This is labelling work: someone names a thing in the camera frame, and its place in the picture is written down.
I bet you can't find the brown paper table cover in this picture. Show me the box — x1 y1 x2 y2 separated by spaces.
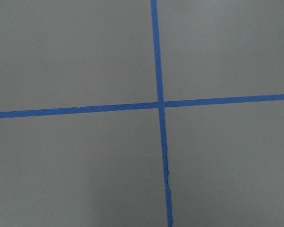
0 0 284 227

